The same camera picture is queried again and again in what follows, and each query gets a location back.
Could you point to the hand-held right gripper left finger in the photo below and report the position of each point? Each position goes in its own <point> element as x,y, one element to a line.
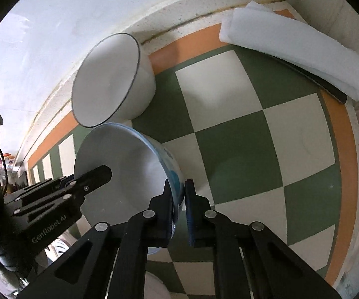
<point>163,211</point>

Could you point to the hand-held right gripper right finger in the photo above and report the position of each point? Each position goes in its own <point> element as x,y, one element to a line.
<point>189,211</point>

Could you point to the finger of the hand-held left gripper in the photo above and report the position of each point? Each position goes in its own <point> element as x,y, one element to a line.
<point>92,179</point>
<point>42,185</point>

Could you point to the blue floral white bowl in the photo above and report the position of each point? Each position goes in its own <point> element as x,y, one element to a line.
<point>126,168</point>

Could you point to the plain white bowl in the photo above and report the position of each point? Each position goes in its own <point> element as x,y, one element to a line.
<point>156,286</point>

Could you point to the green checkered tablecloth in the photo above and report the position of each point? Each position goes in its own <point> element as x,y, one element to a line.
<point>235,149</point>

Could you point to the dark rimmed white bowl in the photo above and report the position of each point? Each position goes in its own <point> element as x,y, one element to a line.
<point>104,81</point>

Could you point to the folded white cloth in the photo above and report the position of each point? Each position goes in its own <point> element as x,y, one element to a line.
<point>291,43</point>

